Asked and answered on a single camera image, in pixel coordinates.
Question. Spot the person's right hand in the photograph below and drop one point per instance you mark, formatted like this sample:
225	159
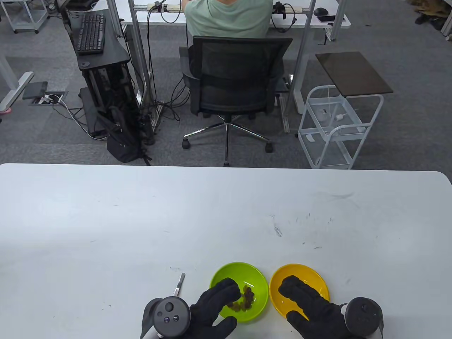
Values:
325	317

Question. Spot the person's left hand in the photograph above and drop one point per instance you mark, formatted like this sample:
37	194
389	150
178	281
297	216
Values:
203	310

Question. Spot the metal tweezers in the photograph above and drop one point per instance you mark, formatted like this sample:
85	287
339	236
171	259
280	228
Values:
179	284

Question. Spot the yellow plastic bowl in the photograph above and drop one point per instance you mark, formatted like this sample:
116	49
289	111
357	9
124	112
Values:
314	282

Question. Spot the pile of dark raisins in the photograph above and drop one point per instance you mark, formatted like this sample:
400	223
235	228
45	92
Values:
248	298

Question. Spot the green plastic bowl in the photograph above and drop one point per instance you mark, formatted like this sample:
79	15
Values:
256	282

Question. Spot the black backpack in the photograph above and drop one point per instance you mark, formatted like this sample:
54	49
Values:
122	146

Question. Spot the white charger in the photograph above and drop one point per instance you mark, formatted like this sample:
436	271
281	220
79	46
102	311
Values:
323	113

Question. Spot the black mesh office chair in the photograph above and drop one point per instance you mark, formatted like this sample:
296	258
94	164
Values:
236	77

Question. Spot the black computer tower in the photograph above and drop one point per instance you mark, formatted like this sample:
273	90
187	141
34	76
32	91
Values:
109	88

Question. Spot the brown side table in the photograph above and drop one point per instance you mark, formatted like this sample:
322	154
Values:
353	72

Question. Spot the floor socket box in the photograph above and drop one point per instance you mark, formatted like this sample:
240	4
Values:
49	98

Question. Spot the black floor plate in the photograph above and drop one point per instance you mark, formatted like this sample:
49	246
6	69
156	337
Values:
34	90

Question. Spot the black standing desk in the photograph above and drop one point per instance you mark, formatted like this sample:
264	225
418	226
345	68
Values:
114	46

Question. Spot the white desk leg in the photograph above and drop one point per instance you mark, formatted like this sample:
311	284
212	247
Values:
16	88

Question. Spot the white desk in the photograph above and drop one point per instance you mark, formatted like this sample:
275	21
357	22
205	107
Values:
169	17

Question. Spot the black keyboard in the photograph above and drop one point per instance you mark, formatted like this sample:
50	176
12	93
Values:
91	34

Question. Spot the black phone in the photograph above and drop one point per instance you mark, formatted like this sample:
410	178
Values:
326	19

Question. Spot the beige power strip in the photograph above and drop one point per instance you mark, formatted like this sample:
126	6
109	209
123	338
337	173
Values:
173	7

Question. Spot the black computer mouse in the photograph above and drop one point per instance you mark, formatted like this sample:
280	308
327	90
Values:
320	11

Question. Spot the black shoes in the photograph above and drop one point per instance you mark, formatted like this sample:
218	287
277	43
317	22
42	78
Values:
429	19

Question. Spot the white rolling cart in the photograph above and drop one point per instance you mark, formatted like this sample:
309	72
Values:
24	16

